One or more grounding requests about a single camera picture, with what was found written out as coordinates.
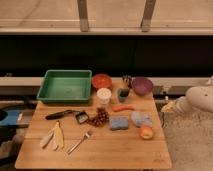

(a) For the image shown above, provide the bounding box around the light blue towel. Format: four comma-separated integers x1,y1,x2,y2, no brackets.
131,111,153,127

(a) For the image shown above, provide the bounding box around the white paper cup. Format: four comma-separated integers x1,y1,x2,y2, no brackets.
97,88,112,105

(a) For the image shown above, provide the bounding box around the silver fork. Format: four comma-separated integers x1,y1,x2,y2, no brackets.
67,130,93,155

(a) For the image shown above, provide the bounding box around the blue sponge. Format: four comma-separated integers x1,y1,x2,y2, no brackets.
109,117,129,130

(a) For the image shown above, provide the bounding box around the banana peel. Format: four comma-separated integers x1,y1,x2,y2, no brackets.
39,121,64,151

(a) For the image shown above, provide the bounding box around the blue object at left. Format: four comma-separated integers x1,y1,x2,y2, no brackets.
0,110,21,126

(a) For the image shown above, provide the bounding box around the small dark spice jar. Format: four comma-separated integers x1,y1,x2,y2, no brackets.
122,75,132,88

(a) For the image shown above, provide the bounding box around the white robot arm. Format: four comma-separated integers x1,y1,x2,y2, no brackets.
161,86,213,114

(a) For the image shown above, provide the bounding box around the green plastic tray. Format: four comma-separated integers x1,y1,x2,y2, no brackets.
37,70,92,103

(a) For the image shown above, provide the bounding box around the orange carrot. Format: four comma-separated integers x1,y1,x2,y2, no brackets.
112,105,135,112

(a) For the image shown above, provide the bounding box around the red-yellow apple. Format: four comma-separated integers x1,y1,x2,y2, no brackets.
139,125,154,140

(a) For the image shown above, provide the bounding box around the red bowl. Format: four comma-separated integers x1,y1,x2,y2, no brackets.
92,74,112,89

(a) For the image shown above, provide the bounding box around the purple bowl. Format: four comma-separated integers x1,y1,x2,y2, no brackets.
131,77,153,96

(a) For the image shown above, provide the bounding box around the bunch of red grapes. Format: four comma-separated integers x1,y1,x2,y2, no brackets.
87,107,109,127

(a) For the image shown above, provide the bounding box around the dark blue-grey mug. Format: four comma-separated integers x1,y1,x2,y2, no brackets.
118,89,130,103

